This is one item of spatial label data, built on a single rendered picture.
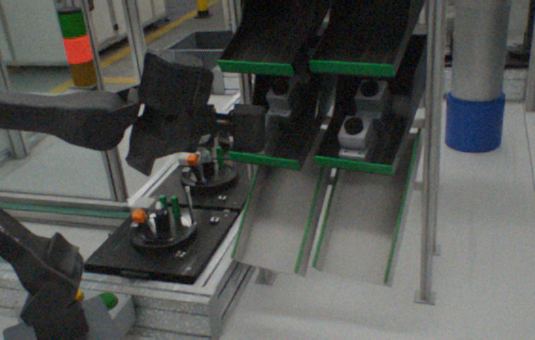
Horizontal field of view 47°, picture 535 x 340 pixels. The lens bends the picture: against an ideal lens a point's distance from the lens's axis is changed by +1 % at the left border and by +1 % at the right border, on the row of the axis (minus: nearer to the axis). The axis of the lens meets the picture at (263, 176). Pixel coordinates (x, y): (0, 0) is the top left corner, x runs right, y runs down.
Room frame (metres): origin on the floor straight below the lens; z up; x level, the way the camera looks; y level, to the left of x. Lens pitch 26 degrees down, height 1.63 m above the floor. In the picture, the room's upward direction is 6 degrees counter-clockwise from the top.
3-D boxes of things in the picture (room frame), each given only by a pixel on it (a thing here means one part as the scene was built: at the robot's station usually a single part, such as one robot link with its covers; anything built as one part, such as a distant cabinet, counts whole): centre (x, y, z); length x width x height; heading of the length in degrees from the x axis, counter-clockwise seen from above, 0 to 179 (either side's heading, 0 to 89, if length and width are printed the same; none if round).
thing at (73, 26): (1.28, 0.35, 1.38); 0.05 x 0.05 x 0.05
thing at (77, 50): (1.28, 0.35, 1.33); 0.05 x 0.05 x 0.05
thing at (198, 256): (1.10, 0.22, 0.96); 0.24 x 0.24 x 0.02; 70
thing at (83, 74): (1.28, 0.35, 1.28); 0.05 x 0.05 x 0.05
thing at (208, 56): (3.24, 0.09, 0.73); 0.62 x 0.42 x 0.23; 70
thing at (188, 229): (1.10, 0.22, 0.98); 0.14 x 0.14 x 0.02
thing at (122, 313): (0.93, 0.37, 0.93); 0.21 x 0.07 x 0.06; 70
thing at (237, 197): (1.34, 0.13, 1.01); 0.24 x 0.24 x 0.13; 70
